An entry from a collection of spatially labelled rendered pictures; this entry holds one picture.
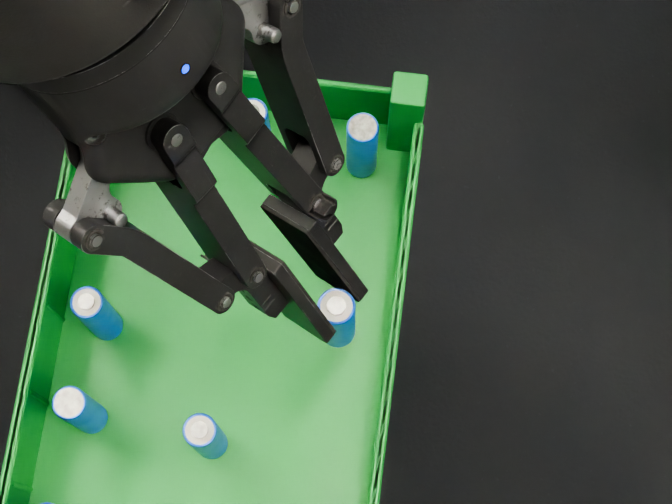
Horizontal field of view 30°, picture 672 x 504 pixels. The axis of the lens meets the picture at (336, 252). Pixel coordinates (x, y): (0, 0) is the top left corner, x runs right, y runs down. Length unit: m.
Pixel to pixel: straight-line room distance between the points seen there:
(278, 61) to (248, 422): 0.29
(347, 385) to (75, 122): 0.34
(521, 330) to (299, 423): 0.54
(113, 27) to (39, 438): 0.40
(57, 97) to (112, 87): 0.02
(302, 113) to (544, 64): 0.83
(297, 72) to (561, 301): 0.78
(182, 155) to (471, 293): 0.81
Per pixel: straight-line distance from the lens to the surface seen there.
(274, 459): 0.73
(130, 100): 0.42
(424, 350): 1.23
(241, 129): 0.49
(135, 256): 0.48
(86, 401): 0.68
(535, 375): 1.24
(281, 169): 0.52
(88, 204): 0.47
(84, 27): 0.39
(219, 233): 0.51
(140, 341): 0.75
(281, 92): 0.52
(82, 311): 0.69
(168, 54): 0.42
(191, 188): 0.48
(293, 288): 0.56
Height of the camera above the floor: 1.21
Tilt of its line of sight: 75 degrees down
